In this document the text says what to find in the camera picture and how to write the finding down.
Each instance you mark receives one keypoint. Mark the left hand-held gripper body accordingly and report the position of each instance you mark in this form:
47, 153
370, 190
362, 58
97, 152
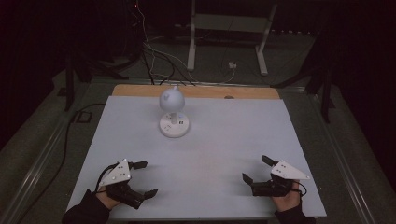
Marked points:
120, 174

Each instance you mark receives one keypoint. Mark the grey metal stand frame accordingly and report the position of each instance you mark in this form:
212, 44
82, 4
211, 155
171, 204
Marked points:
191, 46

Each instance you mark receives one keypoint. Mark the white plug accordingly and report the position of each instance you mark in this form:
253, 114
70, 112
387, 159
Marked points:
232, 65

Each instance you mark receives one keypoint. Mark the black tripod stand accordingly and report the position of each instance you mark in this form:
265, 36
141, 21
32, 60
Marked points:
325, 93
70, 81

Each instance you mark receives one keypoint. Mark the person's right hand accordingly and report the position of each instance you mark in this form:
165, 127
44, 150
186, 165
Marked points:
288, 202

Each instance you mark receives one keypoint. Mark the person's left hand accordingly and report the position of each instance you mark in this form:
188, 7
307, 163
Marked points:
106, 199

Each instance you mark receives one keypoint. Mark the white round-head desk lamp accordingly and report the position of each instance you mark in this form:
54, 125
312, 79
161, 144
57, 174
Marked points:
172, 100

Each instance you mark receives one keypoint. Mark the black floor socket box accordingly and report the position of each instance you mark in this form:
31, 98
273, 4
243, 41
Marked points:
82, 117

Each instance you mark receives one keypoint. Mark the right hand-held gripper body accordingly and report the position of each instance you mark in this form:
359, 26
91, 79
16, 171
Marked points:
288, 172

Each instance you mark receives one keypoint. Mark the white table mat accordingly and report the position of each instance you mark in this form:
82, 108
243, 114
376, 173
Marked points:
202, 174

